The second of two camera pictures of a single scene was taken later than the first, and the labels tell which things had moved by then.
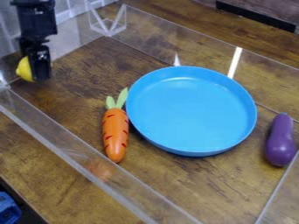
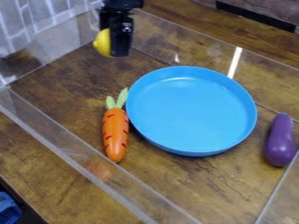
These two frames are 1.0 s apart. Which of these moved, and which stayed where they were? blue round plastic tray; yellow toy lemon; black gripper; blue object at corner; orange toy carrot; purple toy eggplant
Moved: black gripper; yellow toy lemon
Stayed: blue object at corner; orange toy carrot; blue round plastic tray; purple toy eggplant
